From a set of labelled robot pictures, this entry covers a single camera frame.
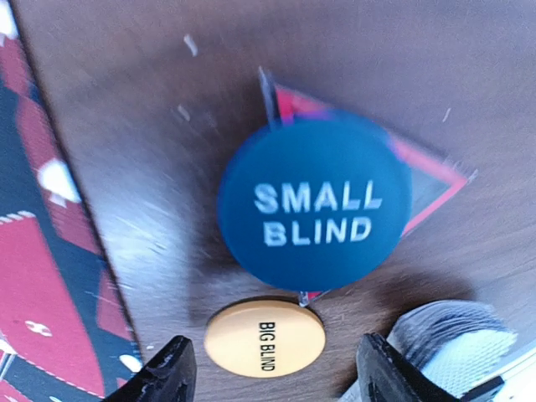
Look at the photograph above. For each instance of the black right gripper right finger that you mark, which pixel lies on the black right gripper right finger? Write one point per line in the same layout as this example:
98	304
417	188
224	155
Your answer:
385	375

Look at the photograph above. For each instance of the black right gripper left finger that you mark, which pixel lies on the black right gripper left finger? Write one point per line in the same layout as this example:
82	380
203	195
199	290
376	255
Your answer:
170	376

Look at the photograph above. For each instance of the orange big blind button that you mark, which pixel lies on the orange big blind button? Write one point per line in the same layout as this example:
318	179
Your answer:
264	338

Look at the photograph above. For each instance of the blue small blind button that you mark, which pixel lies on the blue small blind button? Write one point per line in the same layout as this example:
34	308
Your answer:
314	201

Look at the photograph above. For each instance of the grey playing card deck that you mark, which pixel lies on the grey playing card deck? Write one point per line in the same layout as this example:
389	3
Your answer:
453	343

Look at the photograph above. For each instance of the round red black poker mat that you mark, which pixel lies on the round red black poker mat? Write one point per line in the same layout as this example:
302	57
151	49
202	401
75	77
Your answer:
64	332

